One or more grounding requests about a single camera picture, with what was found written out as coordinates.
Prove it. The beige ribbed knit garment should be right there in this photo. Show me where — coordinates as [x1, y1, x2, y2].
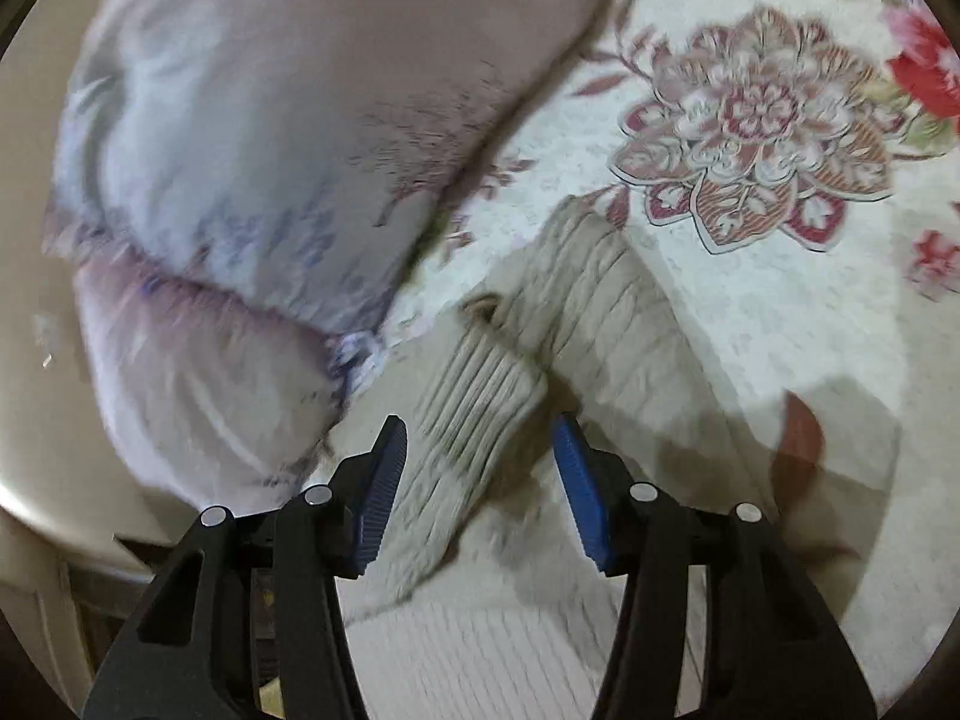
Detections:
[334, 200, 898, 718]

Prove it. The lilac patterned lower pillow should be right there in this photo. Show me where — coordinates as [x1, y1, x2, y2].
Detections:
[73, 254, 373, 515]

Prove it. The floral white bed sheet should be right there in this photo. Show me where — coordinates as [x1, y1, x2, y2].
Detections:
[358, 0, 958, 718]

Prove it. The pale pink floral pillow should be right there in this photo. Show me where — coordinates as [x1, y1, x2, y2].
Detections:
[44, 0, 605, 335]

